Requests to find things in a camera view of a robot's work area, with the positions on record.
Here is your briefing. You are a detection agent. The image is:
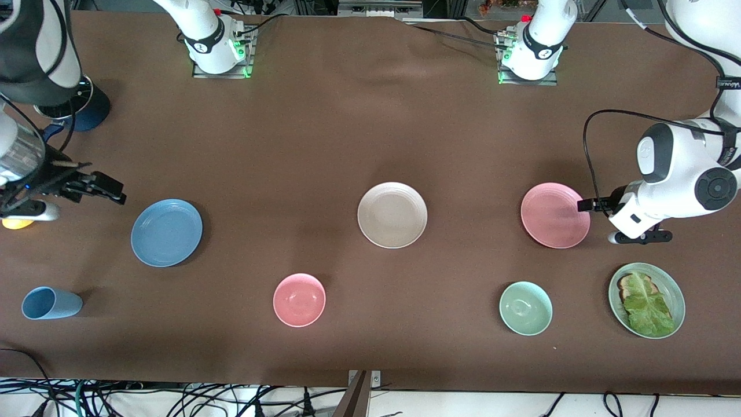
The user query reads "pink plate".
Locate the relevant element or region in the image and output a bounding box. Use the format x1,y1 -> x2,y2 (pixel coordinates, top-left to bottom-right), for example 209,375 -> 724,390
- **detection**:
520,182 -> 591,250

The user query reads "blue plate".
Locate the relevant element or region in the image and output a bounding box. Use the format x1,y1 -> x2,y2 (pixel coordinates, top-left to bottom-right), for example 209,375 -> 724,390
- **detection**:
130,199 -> 204,268

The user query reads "dark blue pot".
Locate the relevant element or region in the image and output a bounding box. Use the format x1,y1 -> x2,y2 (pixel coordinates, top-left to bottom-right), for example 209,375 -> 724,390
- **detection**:
34,75 -> 112,140

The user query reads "toasted bread slice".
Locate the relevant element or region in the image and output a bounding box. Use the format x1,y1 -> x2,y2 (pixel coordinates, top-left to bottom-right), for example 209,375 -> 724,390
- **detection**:
617,273 -> 676,322

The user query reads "glass pot lid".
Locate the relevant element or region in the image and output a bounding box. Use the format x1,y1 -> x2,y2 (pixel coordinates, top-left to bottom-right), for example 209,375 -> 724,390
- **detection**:
34,78 -> 94,120

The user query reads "green plate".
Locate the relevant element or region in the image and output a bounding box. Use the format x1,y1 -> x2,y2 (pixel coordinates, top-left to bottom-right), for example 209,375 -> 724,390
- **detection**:
608,262 -> 687,340

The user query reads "green lettuce leaf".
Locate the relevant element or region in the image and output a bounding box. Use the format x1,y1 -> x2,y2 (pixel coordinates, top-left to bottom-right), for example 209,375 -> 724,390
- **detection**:
621,272 -> 677,338

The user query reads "blue cup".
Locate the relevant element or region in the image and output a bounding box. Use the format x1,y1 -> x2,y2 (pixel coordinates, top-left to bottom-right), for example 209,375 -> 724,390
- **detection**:
21,286 -> 83,320

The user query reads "green bowl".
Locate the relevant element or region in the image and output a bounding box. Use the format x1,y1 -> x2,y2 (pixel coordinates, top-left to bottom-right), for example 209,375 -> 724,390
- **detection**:
499,281 -> 553,336

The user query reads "beige plate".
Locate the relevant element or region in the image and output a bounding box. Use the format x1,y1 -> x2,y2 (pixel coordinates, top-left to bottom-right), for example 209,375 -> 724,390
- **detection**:
357,182 -> 428,250

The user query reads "red orange flower bunch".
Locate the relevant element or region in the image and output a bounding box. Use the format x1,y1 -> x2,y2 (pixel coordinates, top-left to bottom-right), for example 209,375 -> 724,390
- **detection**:
478,0 -> 524,16

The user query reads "pink bowl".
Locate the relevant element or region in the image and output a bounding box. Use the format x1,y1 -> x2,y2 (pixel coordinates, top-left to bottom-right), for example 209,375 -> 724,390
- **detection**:
273,273 -> 327,328

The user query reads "brown table cloth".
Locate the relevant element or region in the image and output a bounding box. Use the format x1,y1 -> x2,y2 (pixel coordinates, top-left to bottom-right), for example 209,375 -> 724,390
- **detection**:
0,10 -> 741,396

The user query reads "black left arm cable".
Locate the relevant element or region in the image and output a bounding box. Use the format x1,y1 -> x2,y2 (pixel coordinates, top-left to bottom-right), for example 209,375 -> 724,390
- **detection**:
582,0 -> 741,218

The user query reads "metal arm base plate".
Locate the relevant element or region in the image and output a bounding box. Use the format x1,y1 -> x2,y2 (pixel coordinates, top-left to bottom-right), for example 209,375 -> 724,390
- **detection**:
497,29 -> 559,86
192,26 -> 255,79

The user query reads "black curved floor cable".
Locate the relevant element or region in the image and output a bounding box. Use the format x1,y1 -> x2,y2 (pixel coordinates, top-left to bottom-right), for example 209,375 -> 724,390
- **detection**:
0,347 -> 54,401

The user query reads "black base cable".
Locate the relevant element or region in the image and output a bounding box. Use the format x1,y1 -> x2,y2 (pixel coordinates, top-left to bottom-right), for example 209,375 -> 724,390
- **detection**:
405,22 -> 513,52

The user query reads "aluminium frame bar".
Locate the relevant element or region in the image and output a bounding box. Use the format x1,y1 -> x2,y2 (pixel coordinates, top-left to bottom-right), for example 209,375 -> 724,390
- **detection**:
338,0 -> 423,21

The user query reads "dark slanted post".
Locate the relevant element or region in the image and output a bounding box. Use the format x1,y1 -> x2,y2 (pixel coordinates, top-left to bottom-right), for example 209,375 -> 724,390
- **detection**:
333,371 -> 371,417

